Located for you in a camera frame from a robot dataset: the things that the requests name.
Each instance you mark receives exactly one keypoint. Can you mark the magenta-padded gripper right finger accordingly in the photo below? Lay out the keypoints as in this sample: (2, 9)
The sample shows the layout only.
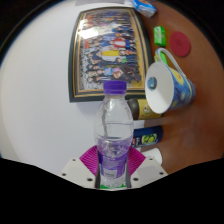
(149, 170)

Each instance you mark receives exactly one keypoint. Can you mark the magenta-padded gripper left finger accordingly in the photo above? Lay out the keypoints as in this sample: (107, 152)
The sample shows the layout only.
(76, 170)

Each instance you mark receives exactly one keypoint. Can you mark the clear bottle with purple cap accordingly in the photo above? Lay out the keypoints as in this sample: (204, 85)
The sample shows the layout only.
(113, 133)

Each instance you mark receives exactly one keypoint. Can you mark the dark blue pump bottle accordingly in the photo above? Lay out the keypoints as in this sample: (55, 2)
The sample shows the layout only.
(148, 137)

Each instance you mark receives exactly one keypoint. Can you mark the brown pump bottle yellow label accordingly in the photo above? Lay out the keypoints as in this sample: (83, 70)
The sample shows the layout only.
(143, 110)

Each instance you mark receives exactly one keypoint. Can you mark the blue mug with yellow print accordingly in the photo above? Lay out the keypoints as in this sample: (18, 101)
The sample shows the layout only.
(168, 88)

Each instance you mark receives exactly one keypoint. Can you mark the small green pack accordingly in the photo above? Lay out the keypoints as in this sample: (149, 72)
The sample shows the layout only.
(163, 57)
(159, 36)

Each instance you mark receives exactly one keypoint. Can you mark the black-framed group picture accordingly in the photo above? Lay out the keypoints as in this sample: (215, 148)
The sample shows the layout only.
(106, 50)

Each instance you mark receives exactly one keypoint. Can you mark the flat round red coaster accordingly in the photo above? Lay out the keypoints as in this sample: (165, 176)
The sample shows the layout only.
(180, 44)

